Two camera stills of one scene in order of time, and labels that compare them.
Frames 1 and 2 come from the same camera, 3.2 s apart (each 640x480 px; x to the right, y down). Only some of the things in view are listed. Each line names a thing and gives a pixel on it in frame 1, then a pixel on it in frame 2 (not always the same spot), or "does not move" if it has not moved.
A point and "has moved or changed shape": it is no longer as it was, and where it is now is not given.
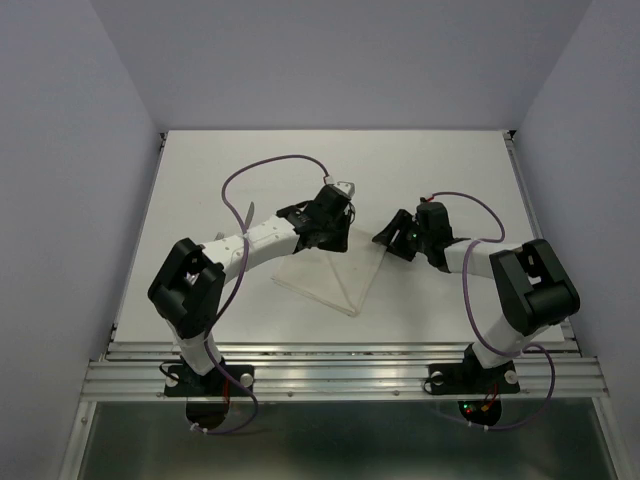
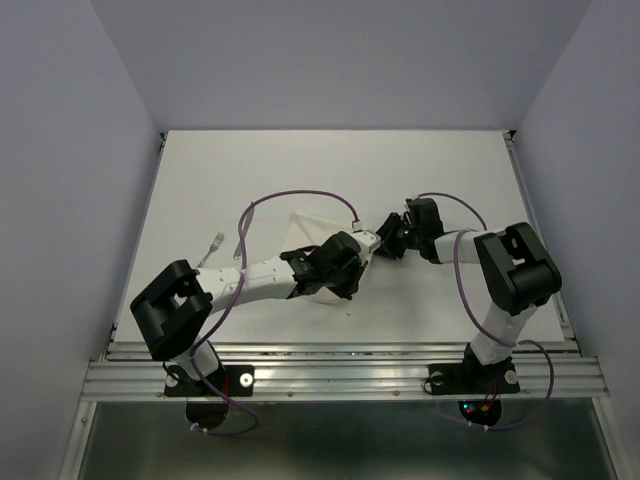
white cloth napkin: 340,280 has moved or changed shape
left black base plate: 181,381 does not move
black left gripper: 341,244 → 356,271
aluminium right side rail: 514,147 does not move
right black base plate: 473,379 does not move
